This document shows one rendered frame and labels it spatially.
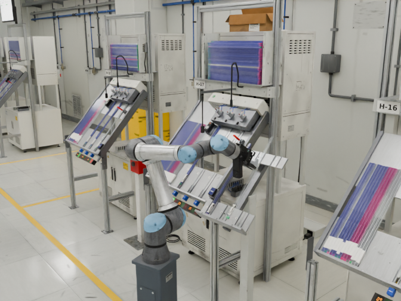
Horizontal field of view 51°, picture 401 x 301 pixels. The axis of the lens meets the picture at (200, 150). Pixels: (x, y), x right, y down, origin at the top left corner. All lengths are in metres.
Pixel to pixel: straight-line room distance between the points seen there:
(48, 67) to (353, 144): 4.65
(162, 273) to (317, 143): 2.56
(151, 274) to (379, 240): 1.11
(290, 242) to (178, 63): 1.92
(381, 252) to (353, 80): 2.35
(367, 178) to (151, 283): 1.21
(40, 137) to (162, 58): 3.50
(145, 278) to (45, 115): 4.95
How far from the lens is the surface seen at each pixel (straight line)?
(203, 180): 2.68
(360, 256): 1.99
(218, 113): 2.86
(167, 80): 3.97
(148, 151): 2.07
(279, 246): 3.20
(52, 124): 7.01
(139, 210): 3.56
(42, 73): 6.88
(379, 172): 2.17
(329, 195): 4.41
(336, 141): 4.23
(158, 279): 2.26
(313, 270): 2.14
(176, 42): 4.03
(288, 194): 3.09
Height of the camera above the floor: 1.67
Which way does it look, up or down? 15 degrees down
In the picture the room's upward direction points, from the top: straight up
